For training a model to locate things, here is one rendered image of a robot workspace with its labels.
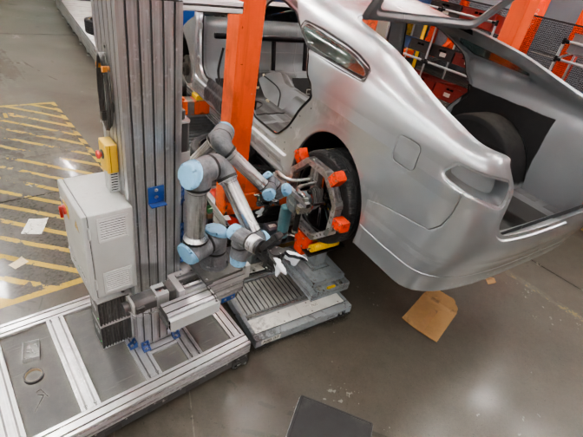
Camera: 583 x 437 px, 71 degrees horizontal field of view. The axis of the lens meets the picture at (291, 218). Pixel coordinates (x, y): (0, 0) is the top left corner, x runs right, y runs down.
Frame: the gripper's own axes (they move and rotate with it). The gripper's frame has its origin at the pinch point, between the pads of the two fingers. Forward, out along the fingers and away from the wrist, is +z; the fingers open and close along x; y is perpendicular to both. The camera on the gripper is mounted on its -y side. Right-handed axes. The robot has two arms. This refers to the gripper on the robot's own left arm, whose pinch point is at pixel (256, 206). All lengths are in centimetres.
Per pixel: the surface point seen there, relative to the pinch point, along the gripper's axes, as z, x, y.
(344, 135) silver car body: -63, -29, -25
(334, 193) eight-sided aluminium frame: -46, 3, -27
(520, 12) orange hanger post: -133, -162, -212
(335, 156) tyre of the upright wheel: -47, -23, -32
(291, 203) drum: -15.5, 0.8, -17.0
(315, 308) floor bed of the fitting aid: 16, 68, -57
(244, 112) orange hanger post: -18, -57, 16
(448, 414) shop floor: -53, 144, -93
